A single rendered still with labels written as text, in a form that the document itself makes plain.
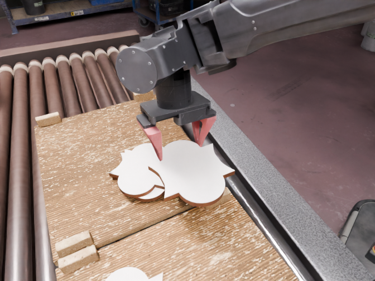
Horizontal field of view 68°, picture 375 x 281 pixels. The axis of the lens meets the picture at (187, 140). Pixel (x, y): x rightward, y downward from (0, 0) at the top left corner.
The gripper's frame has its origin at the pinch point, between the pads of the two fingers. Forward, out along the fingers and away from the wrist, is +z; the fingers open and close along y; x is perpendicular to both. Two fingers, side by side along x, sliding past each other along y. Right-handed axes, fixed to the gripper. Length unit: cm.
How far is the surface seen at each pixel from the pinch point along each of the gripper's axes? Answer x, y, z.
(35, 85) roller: 64, -24, 1
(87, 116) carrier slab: 36.7, -12.0, 5.0
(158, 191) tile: 2.7, -4.3, 9.9
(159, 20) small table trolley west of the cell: 300, 107, 16
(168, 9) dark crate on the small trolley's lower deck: 313, 126, 6
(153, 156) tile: 10.9, -2.1, 6.9
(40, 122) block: 36.9, -23.8, 3.7
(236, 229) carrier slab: -9.6, 6.1, 14.6
